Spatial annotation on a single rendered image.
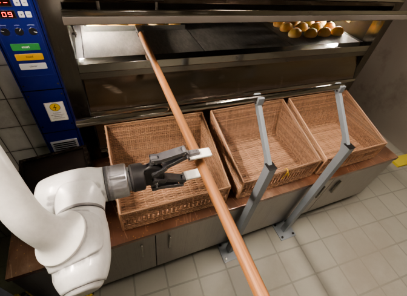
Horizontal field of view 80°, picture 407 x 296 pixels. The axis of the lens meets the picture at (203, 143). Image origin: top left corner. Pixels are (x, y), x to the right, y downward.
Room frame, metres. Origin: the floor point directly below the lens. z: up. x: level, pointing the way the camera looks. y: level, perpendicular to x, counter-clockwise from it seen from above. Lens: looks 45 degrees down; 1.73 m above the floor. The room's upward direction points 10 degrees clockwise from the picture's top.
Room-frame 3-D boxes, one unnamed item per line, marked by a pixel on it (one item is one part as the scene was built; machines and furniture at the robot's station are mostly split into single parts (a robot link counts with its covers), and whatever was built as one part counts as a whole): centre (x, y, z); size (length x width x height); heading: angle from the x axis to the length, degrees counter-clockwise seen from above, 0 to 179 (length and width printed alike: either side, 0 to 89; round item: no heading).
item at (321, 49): (1.35, -0.19, 1.16); 1.80 x 0.06 x 0.04; 118
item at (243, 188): (1.11, -0.36, 0.72); 0.56 x 0.49 x 0.28; 120
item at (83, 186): (0.29, 0.29, 1.19); 0.16 x 0.13 x 0.11; 118
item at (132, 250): (1.02, -0.25, 0.29); 2.42 x 0.56 x 0.58; 118
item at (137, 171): (0.39, 0.14, 1.19); 0.09 x 0.07 x 0.08; 118
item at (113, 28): (1.51, 0.55, 1.20); 0.55 x 0.36 x 0.03; 118
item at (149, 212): (0.82, 0.17, 0.72); 0.56 x 0.49 x 0.28; 117
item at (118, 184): (0.35, 0.20, 1.19); 0.09 x 0.06 x 0.09; 28
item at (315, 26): (1.99, -0.51, 1.21); 0.61 x 0.48 x 0.06; 28
